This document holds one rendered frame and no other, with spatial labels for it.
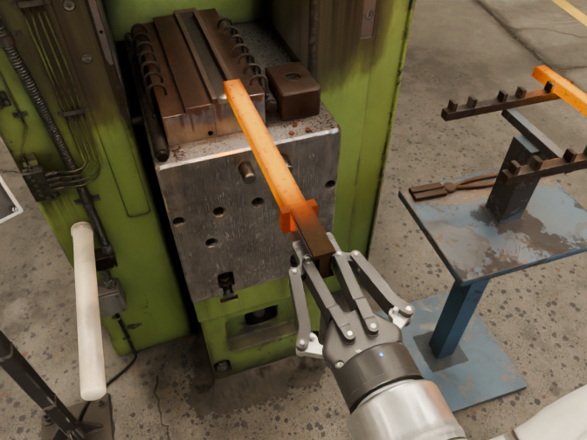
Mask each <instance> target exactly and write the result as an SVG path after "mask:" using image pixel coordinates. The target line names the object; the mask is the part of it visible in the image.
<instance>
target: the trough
mask: <svg viewBox="0 0 587 440"><path fill-rule="evenodd" d="M179 14H180V16H181V19H182V20H183V23H184V26H185V28H186V30H187V32H188V33H189V36H190V39H191V41H192V44H193V45H194V47H195V49H196V52H197V55H198V57H199V59H200V61H201V63H202V65H203V68H204V70H205V72H206V74H207V77H208V79H209V81H210V83H211V86H212V88H213V90H214V93H215V94H216V96H217V99H218V104H224V103H229V101H228V99H227V98H226V99H220V98H219V97H218V96H219V95H220V94H221V93H224V81H228V80H227V78H226V77H225V75H224V72H223V70H222V68H221V66H220V64H219V63H218V60H217V58H216V56H215V54H214V52H213V50H212V49H211V46H210V44H209V42H208V40H207V38H206V36H205V35H204V32H203V30H202V28H201V26H200V24H199V22H198V21H197V18H196V16H195V14H194V12H193V11H189V12H183V13H179Z"/></svg>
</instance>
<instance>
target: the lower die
mask: <svg viewBox="0 0 587 440"><path fill-rule="evenodd" d="M189 11H193V12H194V14H195V16H196V18H197V21H198V22H199V24H200V26H201V28H202V30H203V32H204V35H205V36H206V38H207V40H208V42H209V44H210V46H211V49H212V50H213V52H214V54H215V56H216V58H217V60H218V63H219V64H220V66H221V68H222V70H223V72H224V75H225V77H226V78H227V80H234V79H240V81H241V83H242V85H243V86H244V88H245V90H246V92H247V94H248V95H249V97H250V99H251V101H252V103H253V105H254V106H255V108H256V110H257V112H258V114H259V116H260V118H261V119H262V121H263V123H264V125H266V109H265V93H264V92H263V90H262V88H261V87H260V85H259V82H258V81H257V80H256V79H255V80H254V81H253V82H252V86H249V81H250V79H251V77H252V76H254V75H253V73H252V71H251V69H250V67H249V68H248V69H247V71H246V74H243V70H244V68H245V67H246V66H247V63H246V61H245V59H244V58H242V59H241V60H240V64H238V63H237V62H238V57H239V56H240V55H241V52H240V50H239V48H237V49H236V50H235V54H232V53H231V51H232V48H233V46H234V45H236V43H235V42H234V40H233V38H232V39H231V40H230V44H229V45H228V44H227V43H226V42H227V38H228V37H229V36H230V35H231V34H230V32H228V30H226V31H225V33H224V36H222V30H223V29H224V27H226V26H225V25H224V22H221V24H220V27H219V28H218V21H219V19H221V17H220V16H219V15H218V12H217V11H216V9H215V8H213V9H207V10H197V9H196V8H190V9H183V10H174V14H175V15H170V16H164V17H153V19H154V22H151V23H145V24H144V25H145V26H146V27H147V28H148V34H149V36H150V39H151V44H152V45H153V47H154V51H155V52H154V54H155V55H156V58H157V61H156V63H157V64H158V65H159V66H160V70H161V72H160V74H161V75H162V76H163V80H164V82H163V83H162V84H164V85H165V86H166V88H167V91H168V94H167V95H164V91H163V89H162V87H160V86H154V87H152V89H153V93H154V95H155V101H156V104H157V108H158V111H159V114H160V117H161V121H162V126H163V129H164V133H165V135H166V139H167V143H168V145H169V146H172V145H176V144H181V143H185V142H189V141H197V140H202V139H206V138H211V137H215V136H219V135H223V134H230V133H235V132H239V131H243V130H242V128H241V126H240V125H239V123H238V120H237V117H236V115H235V113H234V112H233V110H232V108H231V105H230V103H224V104H218V99H217V96H216V94H215V93H214V90H213V88H212V86H211V83H210V81H209V79H208V77H207V74H206V72H205V70H204V68H203V65H202V63H201V61H200V59H199V57H198V55H197V52H196V49H195V47H194V45H193V44H192V41H191V39H190V36H189V33H188V32H187V30H186V28H185V26H184V23H183V20H182V19H181V16H180V14H179V13H183V12H189ZM209 131H212V132H213V135H208V132H209Z"/></svg>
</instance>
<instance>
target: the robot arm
mask: <svg viewBox="0 0 587 440"><path fill-rule="evenodd" d="M290 230H291V232H292V234H293V238H294V240H295V242H293V255H294V257H295V260H296V262H297V264H298V266H297V267H292V268H290V270H289V288H290V293H291V297H292V303H293V311H294V317H295V321H296V326H297V331H298V335H297V340H296V357H297V358H298V359H299V360H305V359H306V358H307V357H308V356H310V357H314V358H320V359H322V361H323V363H324V364H325V365H326V366H327V367H328V368H330V370H331V371H332V372H333V374H334V376H335V379H336V381H337V384H338V386H339V388H340V390H341V392H342V396H343V398H344V401H345V402H346V404H347V407H348V409H349V413H350V414H351V415H350V417H349V419H348V429H349V433H350V435H351V436H352V439H353V440H467V439H466V436H465V432H464V430H463V429H462V428H461V426H460V425H459V424H458V422H457V420H456V419H455V417H454V415H453V413H452V412H451V410H450V408H449V407H448V405H447V403H446V401H445V399H444V397H443V396H442V395H441V393H440V391H439V388H438V387H437V385H436V384H435V383H434V382H431V381H428V380H424V377H423V376H422V375H421V373H420V371H419V369H418V367H417V365H416V363H415V361H414V360H413V359H412V357H411V354H410V352H409V351H408V349H407V347H406V346H405V345H404V343H403V334H402V329H403V328H404V327H407V326H409V325H410V323H411V318H412V316H413V314H414V308H413V306H411V305H409V304H408V303H407V302H405V301H403V300H402V299H400V298H399V297H398V296H397V295H396V294H395V293H394V292H393V291H392V290H391V289H390V287H389V286H388V285H387V284H386V283H385V281H384V280H383V279H382V278H381V276H380V275H379V274H378V273H377V272H376V270H375V269H374V268H373V267H372V265H371V264H370V263H369V262H368V261H367V259H366V258H365V257H364V256H363V255H362V253H361V252H360V251H352V252H351V253H347V252H343V251H341V249H340V247H339V246H338V244H337V242H336V241H335V238H334V236H333V235H332V234H331V233H330V232H328V233H327V235H328V238H329V239H330V241H331V243H332V245H333V246H334V248H335V250H336V253H335V254H334V255H332V256H330V258H329V267H331V265H332V264H333V266H332V271H333V270H334V272H335V275H336V277H337V279H338V282H339V284H340V287H341V289H342V292H343V294H344V297H345V299H346V300H347V303H348V305H349V309H350V311H351V313H343V311H342V309H341V308H340V306H339V305H337V304H336V303H335V300H334V298H333V297H332V295H331V293H330V291H329V290H328V288H327V286H326V284H325V283H324V281H323V279H322V277H321V275H320V273H319V272H318V270H317V269H316V261H317V259H314V258H313V256H312V254H311V252H310V250H309V249H308V247H307V244H306V242H305V240H304V238H303V236H302V235H301V233H300V230H299V228H298V226H297V224H296V222H295V221H294V218H293V216H292V214H291V215H290ZM353 273H354V274H353ZM354 275H355V276H356V277H357V279H358V280H359V281H360V282H361V284H362V285H363V286H364V288H365V289H366V290H367V291H368V293H369V294H370V295H371V297H372V298H373V299H374V300H375V302H376V303H377V304H378V305H379V306H380V307H381V308H382V310H383V311H384V312H385V313H386V314H387V315H388V319H389V320H387V319H385V318H384V317H382V316H381V315H379V314H377V313H375V312H373V311H371V308H370V306H369V303H368V301H367V299H366V298H365V297H363V294H362V292H361V289H360V287H359V285H358V284H357V281H356V278H355V276H354ZM302 281H305V283H306V285H307V288H308V289H309V291H310V292H311V294H312V296H313V298H314V301H315V303H316V304H317V306H318V307H319V309H320V311H321V314H322V316H323V318H324V319H325V321H326V325H327V327H328V330H327V334H326V337H325V340H324V344H323V345H321V344H320V343H319V342H318V338H317V336H316V335H314V333H311V324H310V319H309V314H308V310H307V302H306V298H305V293H304V290H303V285H302ZM513 432H514V433H513ZM513 432H512V430H511V431H509V432H508V433H505V434H503V435H501V436H499V437H495V438H493V439H490V440H587V384H586V385H584V386H582V387H581V388H578V389H576V390H574V391H573V392H571V393H569V394H567V395H565V396H563V397H562V398H560V399H558V400H557V401H555V402H552V403H551V404H550V405H548V406H547V407H545V408H543V409H542V410H541V411H539V412H538V413H537V414H536V415H535V416H533V417H532V418H531V419H529V420H528V421H527V422H525V423H524V424H522V425H520V426H518V427H517V428H515V429H513Z"/></svg>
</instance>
